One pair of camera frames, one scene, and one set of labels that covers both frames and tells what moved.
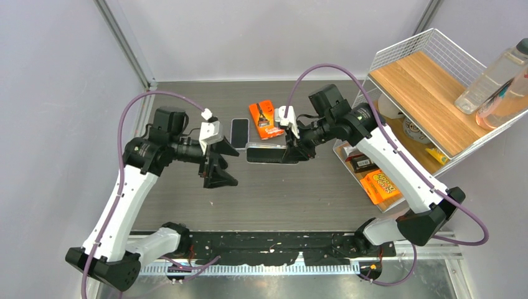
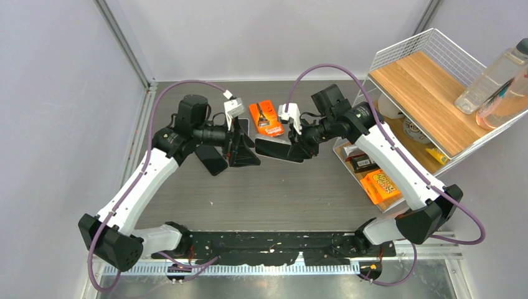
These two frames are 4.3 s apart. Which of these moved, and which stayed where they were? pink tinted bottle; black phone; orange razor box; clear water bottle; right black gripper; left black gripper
Moved: left black gripper; black phone
Stayed: pink tinted bottle; orange razor box; clear water bottle; right black gripper
